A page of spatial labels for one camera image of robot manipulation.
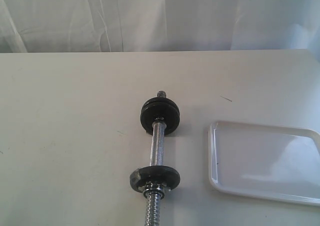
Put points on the black left-end weight plate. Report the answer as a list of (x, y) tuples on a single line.
[(160, 174)]

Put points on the chrome threaded dumbbell bar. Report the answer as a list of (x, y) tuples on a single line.
[(154, 192)]

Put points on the white rectangular tray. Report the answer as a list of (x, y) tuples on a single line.
[(265, 162)]

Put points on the white backdrop curtain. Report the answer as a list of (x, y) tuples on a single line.
[(158, 25)]

